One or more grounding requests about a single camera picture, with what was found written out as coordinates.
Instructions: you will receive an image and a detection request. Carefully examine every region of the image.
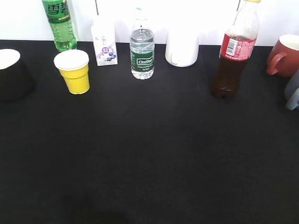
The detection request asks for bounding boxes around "yellow paper cup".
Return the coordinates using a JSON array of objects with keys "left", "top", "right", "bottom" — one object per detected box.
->
[{"left": 53, "top": 49, "right": 90, "bottom": 95}]

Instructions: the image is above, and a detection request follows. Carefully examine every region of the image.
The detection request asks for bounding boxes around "cola bottle red label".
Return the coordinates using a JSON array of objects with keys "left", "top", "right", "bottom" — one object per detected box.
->
[{"left": 212, "top": 0, "right": 260, "bottom": 99}]

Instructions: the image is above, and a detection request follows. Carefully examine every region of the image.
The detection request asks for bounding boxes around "green sprite bottle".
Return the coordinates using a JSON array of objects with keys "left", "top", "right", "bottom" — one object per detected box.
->
[{"left": 42, "top": 0, "right": 77, "bottom": 52}]

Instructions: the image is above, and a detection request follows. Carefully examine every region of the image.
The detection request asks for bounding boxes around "clear water bottle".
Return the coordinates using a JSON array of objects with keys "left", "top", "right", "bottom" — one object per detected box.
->
[{"left": 130, "top": 7, "right": 155, "bottom": 80}]

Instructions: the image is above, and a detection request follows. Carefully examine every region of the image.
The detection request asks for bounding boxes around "white ceramic mug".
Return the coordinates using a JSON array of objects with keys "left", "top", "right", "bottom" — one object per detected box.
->
[{"left": 165, "top": 29, "right": 199, "bottom": 68}]

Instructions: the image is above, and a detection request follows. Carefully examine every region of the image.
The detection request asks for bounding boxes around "blueberry milk carton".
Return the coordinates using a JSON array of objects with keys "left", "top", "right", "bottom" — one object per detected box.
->
[{"left": 91, "top": 15, "right": 118, "bottom": 66}]

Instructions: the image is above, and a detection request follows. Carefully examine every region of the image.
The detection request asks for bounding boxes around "black bowl white inside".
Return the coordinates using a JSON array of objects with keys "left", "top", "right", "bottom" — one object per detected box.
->
[{"left": 0, "top": 49, "right": 36, "bottom": 102}]

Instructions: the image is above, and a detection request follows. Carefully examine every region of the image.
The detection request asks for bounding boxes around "grey mug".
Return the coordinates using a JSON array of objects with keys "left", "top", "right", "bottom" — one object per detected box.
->
[{"left": 285, "top": 71, "right": 299, "bottom": 111}]

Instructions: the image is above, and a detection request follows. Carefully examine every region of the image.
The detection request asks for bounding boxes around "red ceramic mug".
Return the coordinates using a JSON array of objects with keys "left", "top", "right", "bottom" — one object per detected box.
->
[{"left": 266, "top": 35, "right": 299, "bottom": 77}]

